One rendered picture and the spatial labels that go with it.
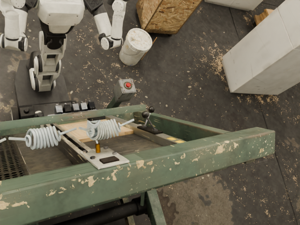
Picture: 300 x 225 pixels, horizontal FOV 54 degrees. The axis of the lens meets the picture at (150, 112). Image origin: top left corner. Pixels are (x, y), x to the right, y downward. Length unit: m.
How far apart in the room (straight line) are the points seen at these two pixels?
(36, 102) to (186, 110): 1.73
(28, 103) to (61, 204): 2.08
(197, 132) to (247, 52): 2.50
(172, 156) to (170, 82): 2.75
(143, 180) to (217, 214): 2.55
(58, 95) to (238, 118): 2.32
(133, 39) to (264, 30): 1.56
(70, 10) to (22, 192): 1.30
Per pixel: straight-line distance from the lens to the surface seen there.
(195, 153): 1.02
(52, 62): 2.44
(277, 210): 4.03
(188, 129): 1.63
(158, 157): 0.94
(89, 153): 1.00
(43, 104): 2.85
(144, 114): 1.45
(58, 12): 1.88
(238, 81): 4.01
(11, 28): 1.72
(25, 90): 2.93
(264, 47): 3.77
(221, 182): 3.55
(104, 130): 0.97
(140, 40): 3.34
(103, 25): 1.95
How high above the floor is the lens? 2.78
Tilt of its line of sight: 56 degrees down
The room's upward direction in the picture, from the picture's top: 46 degrees clockwise
